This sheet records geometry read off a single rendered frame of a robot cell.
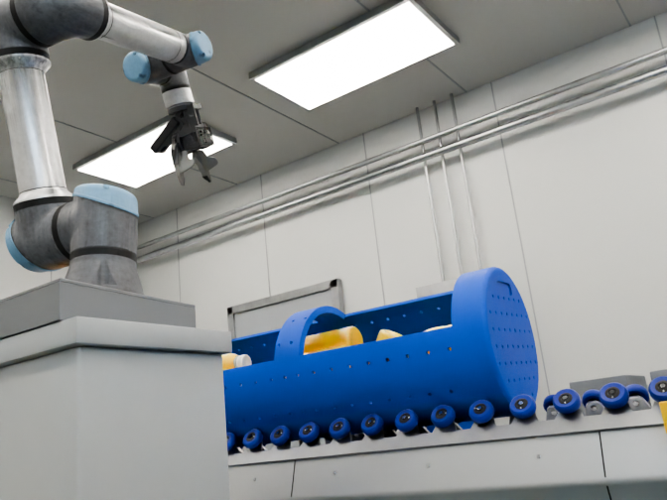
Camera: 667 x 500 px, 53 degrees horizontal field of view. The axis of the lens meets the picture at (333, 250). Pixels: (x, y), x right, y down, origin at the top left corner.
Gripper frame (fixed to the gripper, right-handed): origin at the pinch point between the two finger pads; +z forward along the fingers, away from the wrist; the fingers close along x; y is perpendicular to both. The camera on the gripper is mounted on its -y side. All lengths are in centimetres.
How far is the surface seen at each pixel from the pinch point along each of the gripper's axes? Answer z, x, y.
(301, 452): 62, -37, 33
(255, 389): 48, -34, 24
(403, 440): 60, -39, 57
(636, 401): 63, -24, 97
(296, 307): 92, 346, -169
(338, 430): 58, -37, 43
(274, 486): 67, -41, 27
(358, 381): 49, -36, 49
